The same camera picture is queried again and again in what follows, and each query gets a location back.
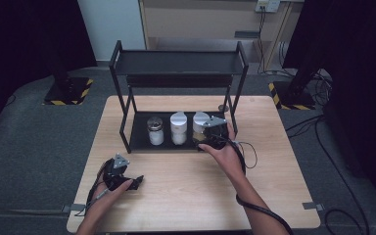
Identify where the black stand with striped base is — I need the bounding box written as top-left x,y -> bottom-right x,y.
267,63 -> 323,112
43,58 -> 95,107

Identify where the black curtain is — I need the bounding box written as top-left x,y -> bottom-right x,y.
282,0 -> 376,205
0,0 -> 98,146

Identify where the black socket cable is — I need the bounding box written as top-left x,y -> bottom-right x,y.
256,11 -> 268,74

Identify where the light wooden cabinet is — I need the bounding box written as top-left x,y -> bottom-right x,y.
138,0 -> 306,71

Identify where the white-lid jar with white contents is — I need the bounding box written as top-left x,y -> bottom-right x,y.
169,111 -> 189,146

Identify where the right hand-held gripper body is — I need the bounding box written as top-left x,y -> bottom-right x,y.
197,116 -> 231,151

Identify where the long black floor cable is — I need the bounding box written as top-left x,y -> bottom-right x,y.
285,114 -> 372,235

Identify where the white-lid jar with yellow contents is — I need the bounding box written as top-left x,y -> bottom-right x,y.
192,111 -> 212,146

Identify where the glass shaker jar metal lid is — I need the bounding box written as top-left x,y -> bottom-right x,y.
146,116 -> 165,146

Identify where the grey tape piece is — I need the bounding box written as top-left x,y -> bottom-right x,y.
62,204 -> 85,213
302,202 -> 325,212

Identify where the black metal rack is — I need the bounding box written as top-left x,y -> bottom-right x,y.
108,39 -> 249,155

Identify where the white wall socket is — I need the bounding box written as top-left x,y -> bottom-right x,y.
255,0 -> 281,14

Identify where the person's left hand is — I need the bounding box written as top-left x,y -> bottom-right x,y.
86,178 -> 134,220

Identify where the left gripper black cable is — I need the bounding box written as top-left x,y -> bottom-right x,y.
73,160 -> 111,218

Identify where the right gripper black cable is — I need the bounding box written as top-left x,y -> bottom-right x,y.
219,134 -> 296,235

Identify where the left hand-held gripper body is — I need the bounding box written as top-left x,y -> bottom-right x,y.
102,153 -> 131,192

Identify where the person's right hand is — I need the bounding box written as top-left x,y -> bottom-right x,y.
198,122 -> 248,184

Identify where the tangle of floor cables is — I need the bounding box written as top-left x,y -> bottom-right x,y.
306,69 -> 335,109

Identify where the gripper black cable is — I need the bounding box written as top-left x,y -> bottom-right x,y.
73,160 -> 111,218
219,134 -> 296,235

